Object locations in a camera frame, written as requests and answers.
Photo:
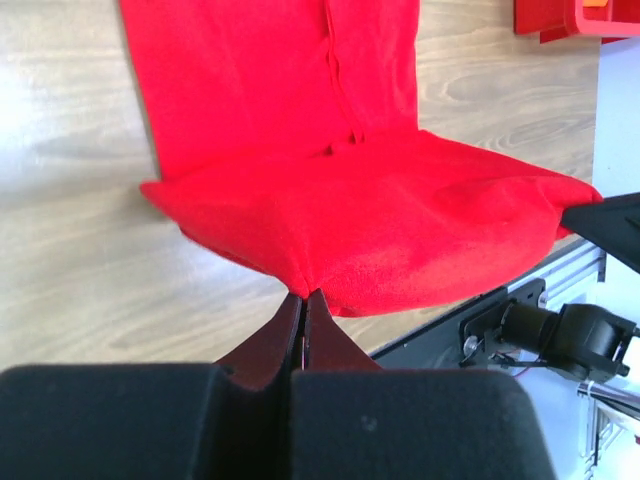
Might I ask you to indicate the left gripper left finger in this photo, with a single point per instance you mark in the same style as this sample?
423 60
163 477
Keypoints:
222 420

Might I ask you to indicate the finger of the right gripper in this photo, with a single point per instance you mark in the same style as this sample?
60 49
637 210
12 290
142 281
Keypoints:
612 225

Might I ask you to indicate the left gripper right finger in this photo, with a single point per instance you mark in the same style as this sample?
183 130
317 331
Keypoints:
350 419

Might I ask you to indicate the bright red t shirt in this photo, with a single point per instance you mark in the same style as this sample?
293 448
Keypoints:
287 140

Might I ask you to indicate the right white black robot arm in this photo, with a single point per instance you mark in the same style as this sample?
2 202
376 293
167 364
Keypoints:
580 342

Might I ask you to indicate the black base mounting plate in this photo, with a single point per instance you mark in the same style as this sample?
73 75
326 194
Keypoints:
450 335

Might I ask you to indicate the red plastic bin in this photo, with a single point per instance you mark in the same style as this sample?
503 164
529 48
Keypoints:
552 20

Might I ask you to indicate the aluminium frame rail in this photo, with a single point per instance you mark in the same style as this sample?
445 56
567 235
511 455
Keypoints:
583 443

